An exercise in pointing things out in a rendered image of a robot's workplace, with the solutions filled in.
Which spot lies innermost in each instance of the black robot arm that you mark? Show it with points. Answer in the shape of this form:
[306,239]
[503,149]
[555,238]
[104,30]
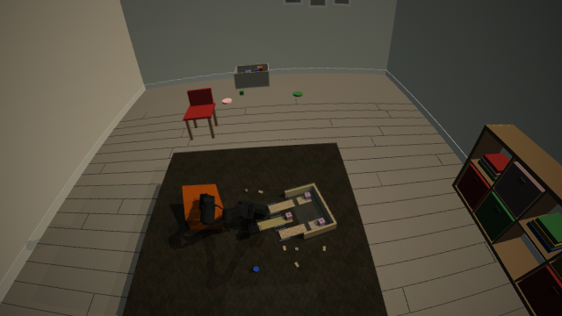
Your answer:
[243,209]

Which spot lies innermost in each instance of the tan crosshatch-patterned strip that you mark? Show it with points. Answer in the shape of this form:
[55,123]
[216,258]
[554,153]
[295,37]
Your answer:
[273,222]

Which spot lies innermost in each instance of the tan strip with purple zigzag pattern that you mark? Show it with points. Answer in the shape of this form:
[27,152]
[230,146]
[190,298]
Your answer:
[289,232]

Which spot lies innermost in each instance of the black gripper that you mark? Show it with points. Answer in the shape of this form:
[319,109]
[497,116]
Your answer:
[252,226]

